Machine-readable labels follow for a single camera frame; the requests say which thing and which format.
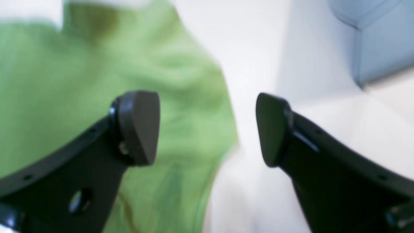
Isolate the green T-shirt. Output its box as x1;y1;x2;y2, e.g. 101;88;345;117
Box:
0;0;237;233

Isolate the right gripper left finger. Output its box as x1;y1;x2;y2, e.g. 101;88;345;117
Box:
0;90;161;233

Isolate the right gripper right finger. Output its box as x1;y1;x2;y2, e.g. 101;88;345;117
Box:
256;93;414;233

